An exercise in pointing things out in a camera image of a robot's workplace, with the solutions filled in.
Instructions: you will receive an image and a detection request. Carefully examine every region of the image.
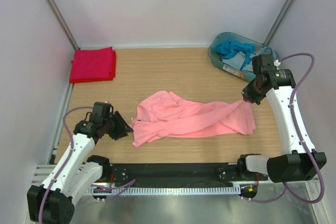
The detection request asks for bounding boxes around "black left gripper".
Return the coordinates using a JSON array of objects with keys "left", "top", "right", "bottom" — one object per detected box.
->
[{"left": 102, "top": 111, "right": 133, "bottom": 140}]

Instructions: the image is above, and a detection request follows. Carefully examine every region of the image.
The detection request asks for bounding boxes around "pink t shirt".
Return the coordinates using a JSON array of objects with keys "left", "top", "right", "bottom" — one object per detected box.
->
[{"left": 131, "top": 91, "right": 256, "bottom": 147}]

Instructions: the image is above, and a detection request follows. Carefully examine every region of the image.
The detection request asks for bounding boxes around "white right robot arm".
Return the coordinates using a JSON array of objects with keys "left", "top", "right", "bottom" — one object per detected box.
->
[{"left": 236, "top": 69, "right": 327, "bottom": 183}]

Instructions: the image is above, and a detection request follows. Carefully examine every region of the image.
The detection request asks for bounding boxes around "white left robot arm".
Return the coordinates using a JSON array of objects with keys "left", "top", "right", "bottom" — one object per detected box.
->
[{"left": 27, "top": 103, "right": 133, "bottom": 223}]

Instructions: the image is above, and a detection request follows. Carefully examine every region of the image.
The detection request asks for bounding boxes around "grey blue t shirt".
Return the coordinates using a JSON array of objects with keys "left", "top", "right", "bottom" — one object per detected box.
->
[{"left": 221, "top": 47, "right": 279, "bottom": 74}]

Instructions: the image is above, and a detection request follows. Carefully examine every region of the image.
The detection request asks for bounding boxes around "teal plastic bin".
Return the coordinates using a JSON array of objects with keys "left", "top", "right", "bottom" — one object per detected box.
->
[{"left": 207, "top": 32, "right": 279, "bottom": 82}]

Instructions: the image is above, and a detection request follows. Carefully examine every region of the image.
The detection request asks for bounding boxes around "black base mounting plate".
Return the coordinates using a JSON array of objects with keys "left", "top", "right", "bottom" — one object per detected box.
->
[{"left": 98, "top": 163, "right": 268, "bottom": 188}]

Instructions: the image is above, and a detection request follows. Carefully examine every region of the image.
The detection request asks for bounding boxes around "folded red t shirt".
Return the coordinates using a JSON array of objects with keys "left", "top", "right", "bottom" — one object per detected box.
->
[{"left": 69, "top": 46, "right": 117, "bottom": 84}]

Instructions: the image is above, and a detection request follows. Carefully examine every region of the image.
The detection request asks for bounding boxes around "folded magenta t shirt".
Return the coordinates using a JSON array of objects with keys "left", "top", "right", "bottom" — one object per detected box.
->
[{"left": 69, "top": 47, "right": 114, "bottom": 82}]

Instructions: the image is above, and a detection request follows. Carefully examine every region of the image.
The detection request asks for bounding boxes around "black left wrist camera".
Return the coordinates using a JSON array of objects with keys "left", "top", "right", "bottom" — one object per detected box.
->
[{"left": 89, "top": 102, "right": 113, "bottom": 124}]

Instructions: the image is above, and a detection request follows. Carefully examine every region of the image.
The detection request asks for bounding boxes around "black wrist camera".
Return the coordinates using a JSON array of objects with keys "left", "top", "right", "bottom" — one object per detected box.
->
[
  {"left": 89, "top": 102, "right": 113, "bottom": 124},
  {"left": 251, "top": 54, "right": 277, "bottom": 76}
]

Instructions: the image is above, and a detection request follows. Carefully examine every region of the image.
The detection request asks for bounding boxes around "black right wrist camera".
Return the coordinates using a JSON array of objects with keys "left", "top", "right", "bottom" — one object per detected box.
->
[{"left": 251, "top": 54, "right": 277, "bottom": 76}]

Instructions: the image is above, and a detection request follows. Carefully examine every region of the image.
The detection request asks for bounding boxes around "aluminium frame rail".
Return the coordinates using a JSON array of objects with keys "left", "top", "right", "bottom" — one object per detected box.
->
[{"left": 32, "top": 164, "right": 319, "bottom": 185}]

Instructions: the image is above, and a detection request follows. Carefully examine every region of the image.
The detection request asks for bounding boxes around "white slotted cable duct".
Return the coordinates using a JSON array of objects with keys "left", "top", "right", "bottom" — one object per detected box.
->
[{"left": 84, "top": 185, "right": 241, "bottom": 197}]

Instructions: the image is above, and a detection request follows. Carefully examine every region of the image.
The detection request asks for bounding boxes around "right rear aluminium post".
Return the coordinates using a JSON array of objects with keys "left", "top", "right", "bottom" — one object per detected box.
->
[{"left": 263, "top": 0, "right": 295, "bottom": 46}]

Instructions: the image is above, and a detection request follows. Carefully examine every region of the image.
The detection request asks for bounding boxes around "aluminium post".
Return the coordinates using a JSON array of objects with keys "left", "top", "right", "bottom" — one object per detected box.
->
[
  {"left": 263, "top": 0, "right": 295, "bottom": 46},
  {"left": 46, "top": 0, "right": 80, "bottom": 50}
]

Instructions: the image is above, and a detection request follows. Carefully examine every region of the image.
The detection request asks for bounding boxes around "left rear aluminium post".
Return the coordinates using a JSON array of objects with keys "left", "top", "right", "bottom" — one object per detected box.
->
[{"left": 46, "top": 0, "right": 80, "bottom": 50}]

